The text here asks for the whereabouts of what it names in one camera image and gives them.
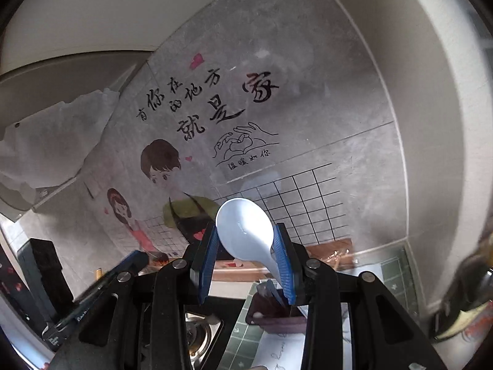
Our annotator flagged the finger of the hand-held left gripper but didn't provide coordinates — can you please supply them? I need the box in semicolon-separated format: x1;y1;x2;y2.
96;250;150;290

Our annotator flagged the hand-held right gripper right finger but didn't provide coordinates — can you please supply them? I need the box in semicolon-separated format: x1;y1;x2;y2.
273;222;447;370

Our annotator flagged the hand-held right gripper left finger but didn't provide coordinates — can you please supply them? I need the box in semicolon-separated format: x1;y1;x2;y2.
50;223;217;370

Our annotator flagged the purple utensil holder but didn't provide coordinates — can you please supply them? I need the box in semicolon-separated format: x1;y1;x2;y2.
246;292;309;334

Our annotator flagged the white plastic spoon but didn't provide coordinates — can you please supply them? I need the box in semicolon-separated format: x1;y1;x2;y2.
215;198;289;291

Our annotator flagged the black box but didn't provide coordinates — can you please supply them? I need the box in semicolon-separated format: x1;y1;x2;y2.
17;238;75;322

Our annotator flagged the black panel with red hearts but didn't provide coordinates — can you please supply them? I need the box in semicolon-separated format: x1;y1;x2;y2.
0;245;51;360

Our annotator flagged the gas stove burner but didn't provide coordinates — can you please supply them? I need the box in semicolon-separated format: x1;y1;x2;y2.
142;304;225;370

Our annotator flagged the white paper sheet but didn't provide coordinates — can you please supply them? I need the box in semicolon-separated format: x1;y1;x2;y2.
252;302;354;370

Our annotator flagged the white plastic sheet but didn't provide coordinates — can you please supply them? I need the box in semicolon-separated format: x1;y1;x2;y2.
0;88;121;209

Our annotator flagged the range hood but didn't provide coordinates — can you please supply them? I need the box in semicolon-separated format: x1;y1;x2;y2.
0;57;152;222

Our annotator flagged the wall poster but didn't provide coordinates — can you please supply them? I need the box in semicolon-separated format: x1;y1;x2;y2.
83;52;409;278

